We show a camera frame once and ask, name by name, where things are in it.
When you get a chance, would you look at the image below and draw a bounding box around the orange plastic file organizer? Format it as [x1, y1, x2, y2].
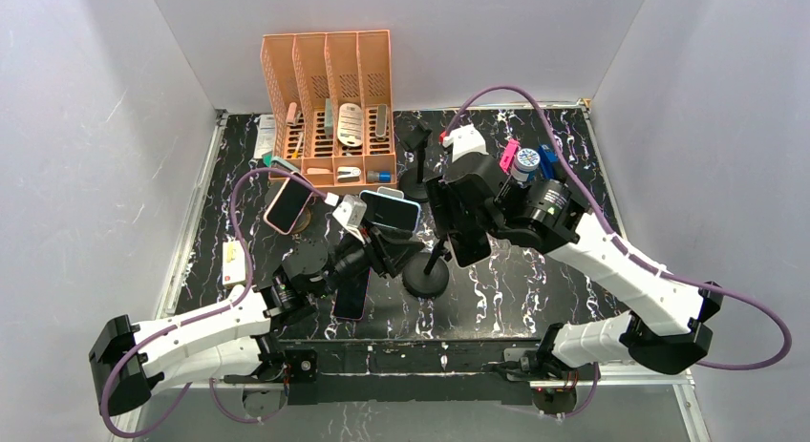
[260, 30, 397, 194]

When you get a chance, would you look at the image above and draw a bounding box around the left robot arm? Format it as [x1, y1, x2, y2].
[89, 225, 424, 416]

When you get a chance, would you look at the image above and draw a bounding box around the teal small box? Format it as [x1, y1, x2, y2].
[262, 152, 299, 179]

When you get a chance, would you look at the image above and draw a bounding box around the pink eraser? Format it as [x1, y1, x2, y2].
[285, 102, 299, 126]

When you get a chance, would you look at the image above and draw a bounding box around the beige long stapler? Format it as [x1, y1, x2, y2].
[373, 103, 388, 139]

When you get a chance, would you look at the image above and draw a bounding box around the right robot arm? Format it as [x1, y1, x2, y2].
[426, 153, 722, 379]

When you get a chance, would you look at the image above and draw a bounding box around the magenta-edged black smartphone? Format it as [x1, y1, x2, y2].
[332, 270, 370, 321]

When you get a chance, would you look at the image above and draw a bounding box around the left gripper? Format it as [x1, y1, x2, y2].
[314, 219, 424, 300]

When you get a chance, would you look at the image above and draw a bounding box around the pink-cased tall smartphone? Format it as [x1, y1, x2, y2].
[448, 229, 492, 268]

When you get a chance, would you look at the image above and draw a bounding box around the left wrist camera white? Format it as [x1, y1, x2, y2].
[332, 195, 367, 242]

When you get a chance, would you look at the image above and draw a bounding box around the purple cable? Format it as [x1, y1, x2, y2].
[99, 167, 340, 439]
[445, 85, 794, 420]

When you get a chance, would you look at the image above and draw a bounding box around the pink highlighter marker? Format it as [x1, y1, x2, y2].
[499, 138, 521, 174]

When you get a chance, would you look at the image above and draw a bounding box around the pink-cased left smartphone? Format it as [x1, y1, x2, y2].
[264, 173, 313, 235]

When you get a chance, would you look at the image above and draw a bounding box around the small white blue bottle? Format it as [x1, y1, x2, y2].
[509, 148, 541, 182]

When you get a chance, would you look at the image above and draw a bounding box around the blue stapler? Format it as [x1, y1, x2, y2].
[538, 144, 567, 183]

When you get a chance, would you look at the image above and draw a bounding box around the white folding phone stand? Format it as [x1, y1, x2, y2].
[375, 186, 405, 201]

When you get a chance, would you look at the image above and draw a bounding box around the small yellow white box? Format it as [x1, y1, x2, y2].
[221, 240, 246, 287]

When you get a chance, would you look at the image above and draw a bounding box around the white oval label tag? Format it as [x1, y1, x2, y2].
[335, 103, 364, 148]

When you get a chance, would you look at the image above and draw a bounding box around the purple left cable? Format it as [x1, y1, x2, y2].
[99, 167, 340, 439]

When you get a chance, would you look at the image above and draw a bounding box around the grey bottle blue cap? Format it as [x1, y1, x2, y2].
[366, 170, 393, 183]

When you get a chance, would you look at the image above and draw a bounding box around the white paper packet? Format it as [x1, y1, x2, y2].
[253, 114, 276, 159]

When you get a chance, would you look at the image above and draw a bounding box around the blue-edged smartphone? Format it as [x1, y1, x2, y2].
[359, 190, 421, 232]

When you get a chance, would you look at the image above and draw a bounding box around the black tall phone stand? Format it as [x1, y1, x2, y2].
[402, 238, 450, 300]

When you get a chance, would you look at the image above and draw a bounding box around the white stapler in organizer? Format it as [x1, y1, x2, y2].
[335, 166, 362, 183]

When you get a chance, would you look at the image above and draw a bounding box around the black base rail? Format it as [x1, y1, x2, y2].
[215, 339, 634, 421]

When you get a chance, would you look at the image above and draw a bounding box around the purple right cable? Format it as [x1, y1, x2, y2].
[445, 85, 794, 420]

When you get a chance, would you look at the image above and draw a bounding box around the black round-base phone stand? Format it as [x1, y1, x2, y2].
[397, 120, 436, 203]

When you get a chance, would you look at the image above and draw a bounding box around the green white small box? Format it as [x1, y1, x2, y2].
[324, 98, 334, 139]

